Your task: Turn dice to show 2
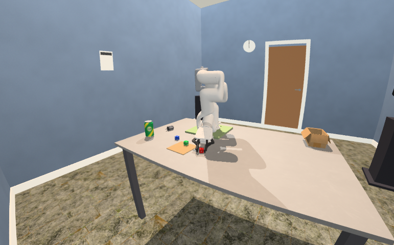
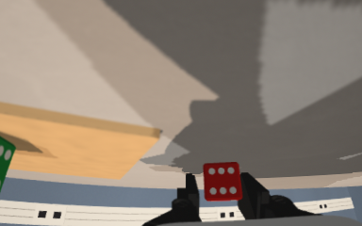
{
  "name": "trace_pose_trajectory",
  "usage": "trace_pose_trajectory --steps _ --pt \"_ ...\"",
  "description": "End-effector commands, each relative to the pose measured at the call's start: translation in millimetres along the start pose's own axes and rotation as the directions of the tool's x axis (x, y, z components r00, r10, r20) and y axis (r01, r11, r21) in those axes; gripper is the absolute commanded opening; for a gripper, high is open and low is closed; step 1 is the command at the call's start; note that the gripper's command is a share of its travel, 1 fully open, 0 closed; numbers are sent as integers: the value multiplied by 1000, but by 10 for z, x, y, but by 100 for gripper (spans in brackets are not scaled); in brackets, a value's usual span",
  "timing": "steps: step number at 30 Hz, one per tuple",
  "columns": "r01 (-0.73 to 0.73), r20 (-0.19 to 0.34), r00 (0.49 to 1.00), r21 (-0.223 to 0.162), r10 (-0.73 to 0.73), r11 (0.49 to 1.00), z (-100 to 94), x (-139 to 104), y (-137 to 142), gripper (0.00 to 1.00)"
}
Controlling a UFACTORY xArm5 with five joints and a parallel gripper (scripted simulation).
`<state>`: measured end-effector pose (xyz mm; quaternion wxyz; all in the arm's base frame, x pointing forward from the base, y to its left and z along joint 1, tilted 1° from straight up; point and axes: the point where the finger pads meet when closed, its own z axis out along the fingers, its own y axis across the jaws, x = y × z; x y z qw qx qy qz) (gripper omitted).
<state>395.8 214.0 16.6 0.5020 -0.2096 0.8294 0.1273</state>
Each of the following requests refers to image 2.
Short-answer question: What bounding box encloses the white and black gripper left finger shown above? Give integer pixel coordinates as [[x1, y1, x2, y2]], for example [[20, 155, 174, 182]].
[[141, 173, 202, 226]]

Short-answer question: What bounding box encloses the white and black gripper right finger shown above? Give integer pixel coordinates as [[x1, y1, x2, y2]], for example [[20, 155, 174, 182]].
[[238, 172, 323, 219]]

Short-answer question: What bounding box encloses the tan square mat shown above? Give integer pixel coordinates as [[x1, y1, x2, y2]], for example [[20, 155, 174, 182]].
[[0, 102, 160, 179]]

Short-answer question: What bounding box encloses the red die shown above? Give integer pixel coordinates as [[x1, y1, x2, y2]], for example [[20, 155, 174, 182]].
[[203, 162, 242, 202]]

